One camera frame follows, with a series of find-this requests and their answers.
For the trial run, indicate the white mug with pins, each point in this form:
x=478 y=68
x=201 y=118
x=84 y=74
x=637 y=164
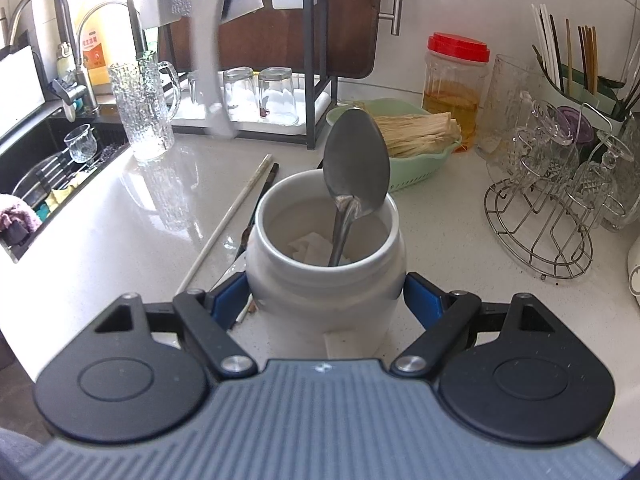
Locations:
x=325 y=300

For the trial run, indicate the small pale bottle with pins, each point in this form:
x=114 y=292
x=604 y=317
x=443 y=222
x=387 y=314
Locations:
x=64 y=60

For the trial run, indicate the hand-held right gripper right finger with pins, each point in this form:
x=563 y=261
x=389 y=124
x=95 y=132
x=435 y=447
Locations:
x=422 y=302

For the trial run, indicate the tall steel faucet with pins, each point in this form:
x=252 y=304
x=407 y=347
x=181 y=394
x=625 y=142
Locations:
x=67 y=35

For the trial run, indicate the red lid plastic jar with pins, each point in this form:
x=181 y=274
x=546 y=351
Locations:
x=455 y=95

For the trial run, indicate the grey blue clothing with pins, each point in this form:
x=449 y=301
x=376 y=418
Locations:
x=17 y=455

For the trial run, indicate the tall clear glass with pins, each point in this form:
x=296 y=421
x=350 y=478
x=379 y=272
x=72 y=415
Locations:
x=505 y=110

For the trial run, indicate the black faucet sprayer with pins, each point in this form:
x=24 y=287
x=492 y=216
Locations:
x=67 y=97

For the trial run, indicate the black metal rack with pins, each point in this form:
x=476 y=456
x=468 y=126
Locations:
x=312 y=60

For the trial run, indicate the purple plastic lid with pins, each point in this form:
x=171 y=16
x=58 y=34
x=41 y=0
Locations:
x=575 y=120

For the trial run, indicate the yellow detergent jug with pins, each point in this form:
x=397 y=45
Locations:
x=97 y=55

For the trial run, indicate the white chopstick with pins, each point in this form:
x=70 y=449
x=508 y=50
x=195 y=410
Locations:
x=225 y=220

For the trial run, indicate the black kitchen sink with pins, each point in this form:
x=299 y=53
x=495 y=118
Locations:
x=20 y=160

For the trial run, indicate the clear drinking glass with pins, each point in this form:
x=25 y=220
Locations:
x=240 y=95

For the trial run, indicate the stemmed glass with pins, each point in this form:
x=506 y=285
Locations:
x=80 y=142

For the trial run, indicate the green chopstick holder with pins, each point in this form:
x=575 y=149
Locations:
x=555 y=90

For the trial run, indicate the small steel faucet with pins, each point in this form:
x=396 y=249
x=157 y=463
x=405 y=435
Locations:
x=132 y=30

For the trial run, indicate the black chopstick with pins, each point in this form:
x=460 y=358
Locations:
x=261 y=200

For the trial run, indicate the yellow cloth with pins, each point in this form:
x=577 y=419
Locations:
x=60 y=195

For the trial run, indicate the white tray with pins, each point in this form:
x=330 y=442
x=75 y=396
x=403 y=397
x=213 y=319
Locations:
x=314 y=105

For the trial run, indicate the cut glass cup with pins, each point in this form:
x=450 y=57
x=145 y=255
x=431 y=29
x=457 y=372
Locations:
x=547 y=135
x=600 y=180

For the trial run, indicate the dark wooden cutting board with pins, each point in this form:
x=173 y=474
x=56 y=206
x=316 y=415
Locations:
x=345 y=20

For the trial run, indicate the green plastic basket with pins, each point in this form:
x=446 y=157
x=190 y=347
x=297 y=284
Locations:
x=415 y=170

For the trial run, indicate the bunch of upright chopsticks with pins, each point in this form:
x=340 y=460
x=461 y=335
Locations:
x=542 y=40

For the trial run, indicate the textured glass mug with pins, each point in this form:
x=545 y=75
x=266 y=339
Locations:
x=145 y=110

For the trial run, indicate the white board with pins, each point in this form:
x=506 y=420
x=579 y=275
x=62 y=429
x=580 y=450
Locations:
x=17 y=85

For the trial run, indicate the sink drain rack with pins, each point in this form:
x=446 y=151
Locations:
x=45 y=175

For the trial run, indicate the large metal spoon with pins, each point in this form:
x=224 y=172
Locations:
x=357 y=160

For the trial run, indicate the clear glass with red sticker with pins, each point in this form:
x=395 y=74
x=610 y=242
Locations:
x=279 y=95

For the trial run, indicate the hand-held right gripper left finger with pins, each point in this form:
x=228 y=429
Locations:
x=230 y=300

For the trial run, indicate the pink cloth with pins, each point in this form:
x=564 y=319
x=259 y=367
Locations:
x=15 y=217

